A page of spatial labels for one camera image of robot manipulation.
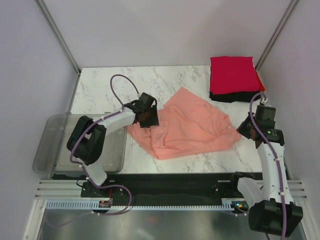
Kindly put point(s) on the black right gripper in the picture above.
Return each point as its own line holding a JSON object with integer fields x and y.
{"x": 241, "y": 129}

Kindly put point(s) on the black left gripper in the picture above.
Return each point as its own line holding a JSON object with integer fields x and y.
{"x": 153, "y": 122}

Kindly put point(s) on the salmon pink t shirt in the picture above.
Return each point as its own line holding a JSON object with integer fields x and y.
{"x": 188, "y": 125}

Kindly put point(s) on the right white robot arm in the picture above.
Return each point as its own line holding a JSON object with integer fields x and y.
{"x": 271, "y": 208}

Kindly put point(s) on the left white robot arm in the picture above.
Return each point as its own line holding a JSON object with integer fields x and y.
{"x": 87, "y": 139}

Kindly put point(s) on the folded black t shirt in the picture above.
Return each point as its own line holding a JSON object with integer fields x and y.
{"x": 243, "y": 96}

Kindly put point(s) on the folded red t shirt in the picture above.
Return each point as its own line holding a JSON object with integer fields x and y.
{"x": 260, "y": 84}

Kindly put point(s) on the folded crimson t shirt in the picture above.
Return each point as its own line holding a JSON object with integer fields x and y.
{"x": 232, "y": 74}

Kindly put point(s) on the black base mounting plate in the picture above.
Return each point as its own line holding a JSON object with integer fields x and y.
{"x": 166, "y": 188}

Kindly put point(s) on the clear grey plastic bin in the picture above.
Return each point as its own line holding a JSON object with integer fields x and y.
{"x": 53, "y": 157}

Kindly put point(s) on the aluminium corner post right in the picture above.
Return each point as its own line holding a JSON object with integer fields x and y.
{"x": 277, "y": 32}

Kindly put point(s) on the aluminium corner post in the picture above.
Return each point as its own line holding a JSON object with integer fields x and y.
{"x": 58, "y": 35}
{"x": 277, "y": 32}

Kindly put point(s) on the white slotted cable duct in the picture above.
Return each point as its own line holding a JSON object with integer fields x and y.
{"x": 99, "y": 205}

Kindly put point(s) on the aluminium front rail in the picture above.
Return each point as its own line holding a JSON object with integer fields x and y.
{"x": 67, "y": 189}

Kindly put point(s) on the aluminium corner post left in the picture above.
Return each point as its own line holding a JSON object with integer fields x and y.
{"x": 58, "y": 35}

